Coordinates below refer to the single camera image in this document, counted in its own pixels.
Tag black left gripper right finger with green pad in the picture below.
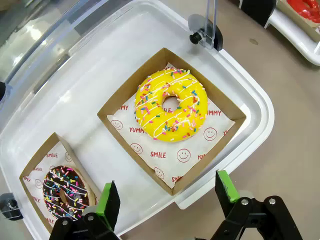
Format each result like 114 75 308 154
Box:
211 169 305 240

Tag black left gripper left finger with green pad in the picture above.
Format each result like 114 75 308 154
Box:
48 179 122 240

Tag chocolate sprinkled donut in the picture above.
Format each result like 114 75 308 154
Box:
42 164 96 222

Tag brown cardboard donut box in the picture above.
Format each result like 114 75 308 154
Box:
96 47 247 197
19 131 102 235
276 0 320 43

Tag yellow sprinkled donut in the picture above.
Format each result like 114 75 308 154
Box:
134 68 209 143

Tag red glazed donut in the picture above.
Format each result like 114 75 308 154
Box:
286 0 320 25

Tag white printed smile paper liner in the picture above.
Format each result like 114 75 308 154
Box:
21 141 100 226
106 62 237 190

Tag clear plastic tray lid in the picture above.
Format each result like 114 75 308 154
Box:
0 0 218 106

